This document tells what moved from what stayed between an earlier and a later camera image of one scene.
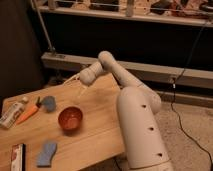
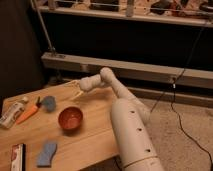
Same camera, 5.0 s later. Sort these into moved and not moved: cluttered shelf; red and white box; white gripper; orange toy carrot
Moved: white gripper
Not moved: cluttered shelf; red and white box; orange toy carrot
